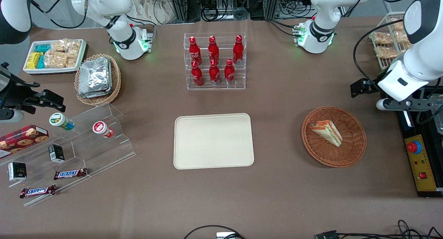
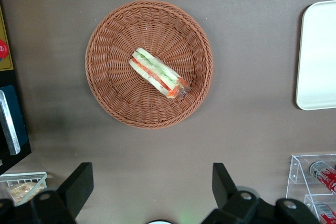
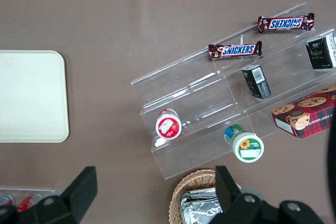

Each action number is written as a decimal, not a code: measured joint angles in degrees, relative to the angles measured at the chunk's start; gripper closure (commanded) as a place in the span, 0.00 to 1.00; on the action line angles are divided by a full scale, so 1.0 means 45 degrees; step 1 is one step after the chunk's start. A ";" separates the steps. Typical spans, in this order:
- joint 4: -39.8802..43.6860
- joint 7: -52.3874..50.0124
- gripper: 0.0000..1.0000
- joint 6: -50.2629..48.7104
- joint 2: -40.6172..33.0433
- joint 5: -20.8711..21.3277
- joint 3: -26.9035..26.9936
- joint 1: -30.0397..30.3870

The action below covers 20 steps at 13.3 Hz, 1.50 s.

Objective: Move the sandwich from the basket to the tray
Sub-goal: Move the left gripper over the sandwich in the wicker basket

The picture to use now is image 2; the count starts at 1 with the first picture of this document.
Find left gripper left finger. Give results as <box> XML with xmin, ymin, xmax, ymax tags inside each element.
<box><xmin>30</xmin><ymin>162</ymin><xmax>95</xmax><ymax>224</ymax></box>

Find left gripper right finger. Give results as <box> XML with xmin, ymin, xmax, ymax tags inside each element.
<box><xmin>202</xmin><ymin>163</ymin><xmax>266</xmax><ymax>224</ymax></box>

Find triangle sandwich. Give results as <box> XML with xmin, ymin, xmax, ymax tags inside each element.
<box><xmin>128</xmin><ymin>47</ymin><xmax>190</xmax><ymax>101</ymax></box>

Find round brown wicker basket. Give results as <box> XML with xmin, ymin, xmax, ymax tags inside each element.
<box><xmin>85</xmin><ymin>0</ymin><xmax>214</xmax><ymax>130</ymax></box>

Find cream plastic tray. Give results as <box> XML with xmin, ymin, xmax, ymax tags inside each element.
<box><xmin>295</xmin><ymin>0</ymin><xmax>336</xmax><ymax>111</ymax></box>

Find clear bagged rice cracker pack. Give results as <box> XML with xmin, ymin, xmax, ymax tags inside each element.
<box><xmin>7</xmin><ymin>182</ymin><xmax>45</xmax><ymax>206</ymax></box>

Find clear acrylic bottle rack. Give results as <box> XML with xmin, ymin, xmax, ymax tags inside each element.
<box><xmin>285</xmin><ymin>153</ymin><xmax>336</xmax><ymax>224</ymax></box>

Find black control box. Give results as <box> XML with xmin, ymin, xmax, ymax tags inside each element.
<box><xmin>0</xmin><ymin>3</ymin><xmax>32</xmax><ymax>176</ymax></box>

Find red cola aluminium bottle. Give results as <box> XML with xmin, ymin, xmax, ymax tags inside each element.
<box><xmin>309</xmin><ymin>161</ymin><xmax>336</xmax><ymax>196</ymax></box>
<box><xmin>313</xmin><ymin>201</ymin><xmax>336</xmax><ymax>224</ymax></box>

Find red emergency stop button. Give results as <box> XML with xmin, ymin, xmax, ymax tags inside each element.
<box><xmin>0</xmin><ymin>39</ymin><xmax>10</xmax><ymax>59</ymax></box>

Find white wire shelf rack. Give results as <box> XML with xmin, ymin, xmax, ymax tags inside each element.
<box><xmin>0</xmin><ymin>172</ymin><xmax>48</xmax><ymax>208</ymax></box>

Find silver metal handle bar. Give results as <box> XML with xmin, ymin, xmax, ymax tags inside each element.
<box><xmin>0</xmin><ymin>89</ymin><xmax>21</xmax><ymax>156</ymax></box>

